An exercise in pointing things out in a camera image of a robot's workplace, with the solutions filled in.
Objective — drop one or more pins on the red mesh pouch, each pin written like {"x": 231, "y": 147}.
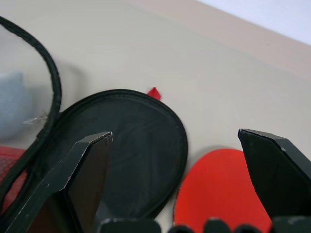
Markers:
{"x": 145, "y": 145}

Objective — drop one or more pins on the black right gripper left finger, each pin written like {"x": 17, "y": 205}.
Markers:
{"x": 60, "y": 174}

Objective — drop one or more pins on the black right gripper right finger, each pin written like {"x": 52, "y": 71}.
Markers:
{"x": 277, "y": 174}

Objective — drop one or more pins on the red table tennis paddle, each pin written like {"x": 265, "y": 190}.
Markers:
{"x": 213, "y": 189}

